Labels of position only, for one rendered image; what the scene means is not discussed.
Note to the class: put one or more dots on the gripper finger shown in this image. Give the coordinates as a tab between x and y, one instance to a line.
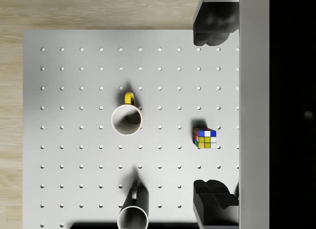
214	21
212	204

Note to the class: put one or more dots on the puzzle cube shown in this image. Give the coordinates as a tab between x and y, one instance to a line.
205	139

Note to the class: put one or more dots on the black mug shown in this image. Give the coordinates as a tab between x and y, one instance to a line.
138	199

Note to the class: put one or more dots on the black stove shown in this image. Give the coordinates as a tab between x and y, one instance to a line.
98	226

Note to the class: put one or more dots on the yellow mug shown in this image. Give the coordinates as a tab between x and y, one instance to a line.
126	120

